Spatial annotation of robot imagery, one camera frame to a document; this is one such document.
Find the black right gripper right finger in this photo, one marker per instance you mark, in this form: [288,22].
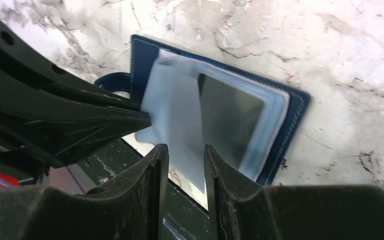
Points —
[241,209]

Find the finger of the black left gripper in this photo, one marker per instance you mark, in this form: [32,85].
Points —
[23,63]
[59,131]

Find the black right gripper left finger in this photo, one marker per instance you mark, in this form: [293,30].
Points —
[129,206]

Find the navy blue card holder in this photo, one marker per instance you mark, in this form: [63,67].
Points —
[164,79]

